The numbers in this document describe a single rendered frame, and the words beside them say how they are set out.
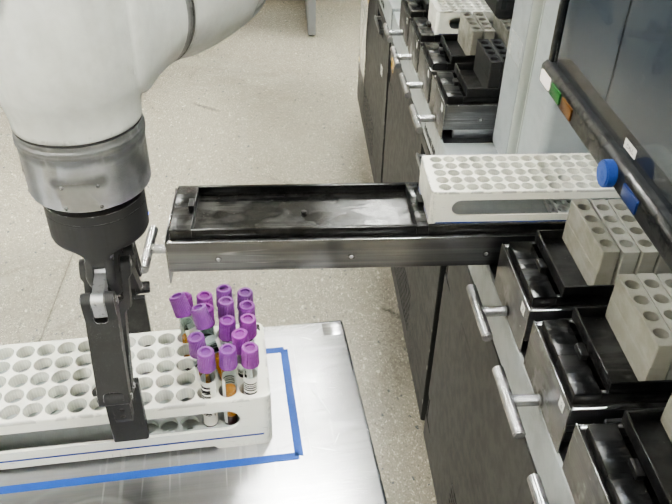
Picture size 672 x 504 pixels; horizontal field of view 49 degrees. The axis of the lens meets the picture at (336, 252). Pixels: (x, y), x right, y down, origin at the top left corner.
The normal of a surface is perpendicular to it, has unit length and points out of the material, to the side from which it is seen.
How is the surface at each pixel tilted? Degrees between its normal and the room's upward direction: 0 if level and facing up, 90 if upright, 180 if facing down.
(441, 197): 90
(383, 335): 0
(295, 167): 0
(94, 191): 90
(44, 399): 0
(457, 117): 90
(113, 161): 90
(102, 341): 73
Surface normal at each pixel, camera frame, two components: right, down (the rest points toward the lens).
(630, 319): -1.00, 0.01
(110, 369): 0.15, 0.33
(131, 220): 0.85, 0.33
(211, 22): 0.80, 0.54
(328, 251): 0.06, 0.59
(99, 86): 0.62, 0.54
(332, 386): 0.02, -0.80
